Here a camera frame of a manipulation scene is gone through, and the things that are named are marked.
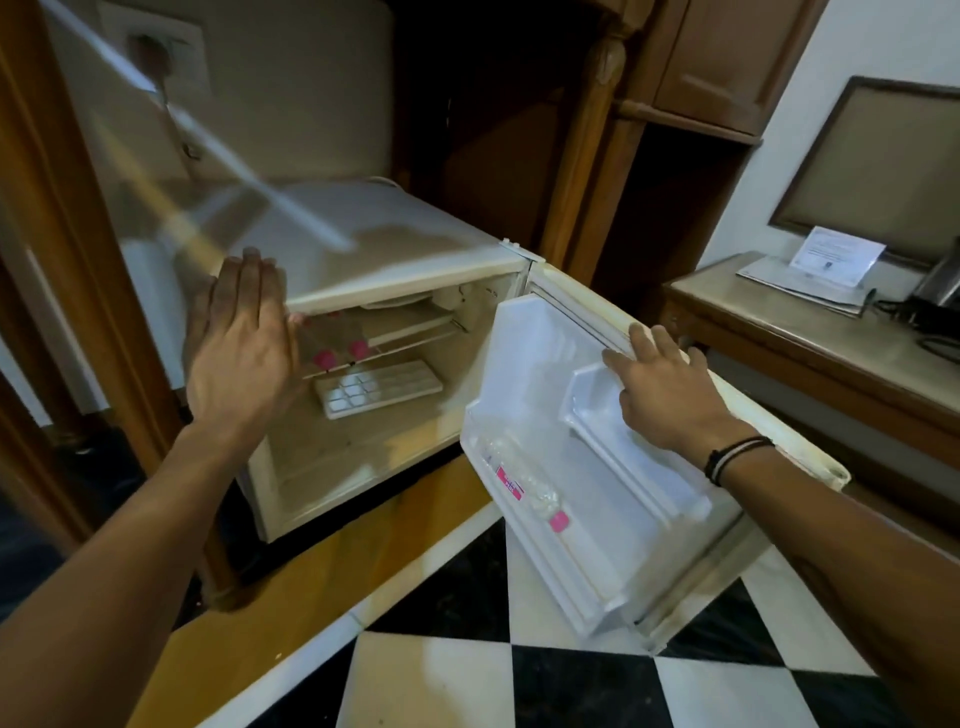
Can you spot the person's right hand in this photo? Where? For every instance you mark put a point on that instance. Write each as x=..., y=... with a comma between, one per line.
x=667, y=401

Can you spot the person's left hand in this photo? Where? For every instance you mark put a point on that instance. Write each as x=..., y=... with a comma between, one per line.
x=236, y=360

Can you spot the person's left middle finger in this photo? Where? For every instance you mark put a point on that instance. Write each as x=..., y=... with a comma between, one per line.
x=250, y=289

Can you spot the person's left little finger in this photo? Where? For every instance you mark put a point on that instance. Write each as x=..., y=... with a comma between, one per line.
x=199, y=315

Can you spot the person's left thumb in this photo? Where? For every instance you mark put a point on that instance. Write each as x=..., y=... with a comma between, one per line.
x=295, y=330

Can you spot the person's right middle finger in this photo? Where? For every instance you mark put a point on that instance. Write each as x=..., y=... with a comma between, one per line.
x=667, y=343

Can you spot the person's right thumb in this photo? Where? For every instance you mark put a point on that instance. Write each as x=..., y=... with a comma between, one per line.
x=619, y=366

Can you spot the white mini fridge door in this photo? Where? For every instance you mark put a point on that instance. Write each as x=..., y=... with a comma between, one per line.
x=622, y=510

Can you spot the person's right forearm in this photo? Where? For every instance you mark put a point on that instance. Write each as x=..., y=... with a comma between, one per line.
x=855, y=570

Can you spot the person's left forearm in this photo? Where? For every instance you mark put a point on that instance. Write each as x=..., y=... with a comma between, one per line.
x=112, y=592

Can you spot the pink capped water bottle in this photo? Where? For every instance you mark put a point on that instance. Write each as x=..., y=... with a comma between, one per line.
x=325, y=358
x=358, y=346
x=525, y=480

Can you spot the white ice cube tray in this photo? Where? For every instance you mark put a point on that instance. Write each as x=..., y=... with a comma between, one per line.
x=379, y=388

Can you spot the white mini fridge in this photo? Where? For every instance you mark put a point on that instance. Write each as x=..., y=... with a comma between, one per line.
x=390, y=247

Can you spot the white paper folder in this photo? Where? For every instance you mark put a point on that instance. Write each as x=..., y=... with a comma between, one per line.
x=780, y=281

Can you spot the wooden desk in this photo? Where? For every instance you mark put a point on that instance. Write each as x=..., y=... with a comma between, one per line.
x=817, y=360

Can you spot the white tent card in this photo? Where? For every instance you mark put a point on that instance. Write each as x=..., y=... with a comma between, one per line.
x=834, y=256

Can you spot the wooden cabinet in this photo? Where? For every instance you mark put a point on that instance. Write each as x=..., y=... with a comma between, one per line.
x=675, y=90

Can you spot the dark framed board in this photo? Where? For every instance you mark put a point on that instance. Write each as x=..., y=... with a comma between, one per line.
x=877, y=169

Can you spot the black telephone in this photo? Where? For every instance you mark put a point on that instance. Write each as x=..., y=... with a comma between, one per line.
x=937, y=296

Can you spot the wooden door frame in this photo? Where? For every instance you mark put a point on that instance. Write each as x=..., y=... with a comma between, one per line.
x=67, y=247

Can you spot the white wall socket plate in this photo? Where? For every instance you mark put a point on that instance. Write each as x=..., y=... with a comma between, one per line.
x=176, y=37

